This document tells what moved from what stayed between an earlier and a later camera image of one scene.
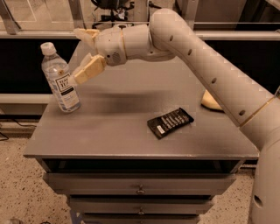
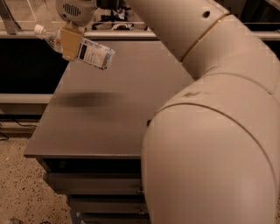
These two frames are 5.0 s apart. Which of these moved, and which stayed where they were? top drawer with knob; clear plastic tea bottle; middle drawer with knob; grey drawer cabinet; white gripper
Moved: white gripper; clear plastic tea bottle
Stayed: grey drawer cabinet; top drawer with knob; middle drawer with knob
